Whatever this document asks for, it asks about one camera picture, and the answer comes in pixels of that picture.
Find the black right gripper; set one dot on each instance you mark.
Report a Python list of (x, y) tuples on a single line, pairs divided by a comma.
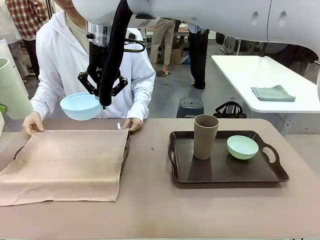
[(96, 62)]

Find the grey plastic stool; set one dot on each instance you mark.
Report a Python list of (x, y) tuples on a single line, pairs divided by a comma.
[(190, 107)]

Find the light blue bowl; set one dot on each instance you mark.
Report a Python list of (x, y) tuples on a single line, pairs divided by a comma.
[(80, 107)]

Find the light green tall cup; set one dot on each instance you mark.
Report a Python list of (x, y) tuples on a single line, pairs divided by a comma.
[(12, 92)]

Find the light green bowl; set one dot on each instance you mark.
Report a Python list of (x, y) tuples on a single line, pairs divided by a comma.
[(242, 148)]

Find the person's left forearm white sleeve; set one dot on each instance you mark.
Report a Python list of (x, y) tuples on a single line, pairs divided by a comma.
[(142, 100)]

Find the white box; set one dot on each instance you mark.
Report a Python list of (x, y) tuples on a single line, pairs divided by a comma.
[(1, 123)]

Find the beige cloth mat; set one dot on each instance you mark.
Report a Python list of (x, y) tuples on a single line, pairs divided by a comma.
[(62, 165)]

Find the black bag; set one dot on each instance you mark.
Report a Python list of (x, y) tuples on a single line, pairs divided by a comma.
[(230, 111)]

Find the person in dark trousers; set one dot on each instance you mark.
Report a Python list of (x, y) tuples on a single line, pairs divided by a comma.
[(198, 57)]

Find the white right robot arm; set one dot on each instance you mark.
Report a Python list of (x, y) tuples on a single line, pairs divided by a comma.
[(212, 17)]

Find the person's right hand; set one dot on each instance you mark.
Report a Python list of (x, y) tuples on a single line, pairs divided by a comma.
[(33, 123)]

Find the white table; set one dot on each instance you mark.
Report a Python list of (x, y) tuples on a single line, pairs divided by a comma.
[(262, 75)]

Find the person in khaki trousers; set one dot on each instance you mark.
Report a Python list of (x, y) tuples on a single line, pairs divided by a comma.
[(162, 37)]

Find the person in red plaid shirt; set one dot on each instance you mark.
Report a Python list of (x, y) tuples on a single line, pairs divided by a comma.
[(27, 20)]

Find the brown tall cup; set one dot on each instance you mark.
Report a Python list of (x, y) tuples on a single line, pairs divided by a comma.
[(205, 140)]

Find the grey-green cloth mat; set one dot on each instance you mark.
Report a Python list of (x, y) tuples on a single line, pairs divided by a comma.
[(273, 93)]

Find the person in white hoodie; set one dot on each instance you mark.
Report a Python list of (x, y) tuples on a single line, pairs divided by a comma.
[(60, 50)]

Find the cardboard box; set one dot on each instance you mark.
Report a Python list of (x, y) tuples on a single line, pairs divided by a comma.
[(177, 56)]

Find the dark brown plastic tray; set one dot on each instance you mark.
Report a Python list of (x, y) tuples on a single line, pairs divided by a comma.
[(225, 172), (126, 152)]

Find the person's right forearm white sleeve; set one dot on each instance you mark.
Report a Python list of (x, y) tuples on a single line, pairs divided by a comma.
[(46, 100)]

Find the white round appliance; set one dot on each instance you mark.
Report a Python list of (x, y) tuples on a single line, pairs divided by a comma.
[(5, 50)]

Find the person's left hand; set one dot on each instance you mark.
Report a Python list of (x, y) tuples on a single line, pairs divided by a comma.
[(135, 125)]

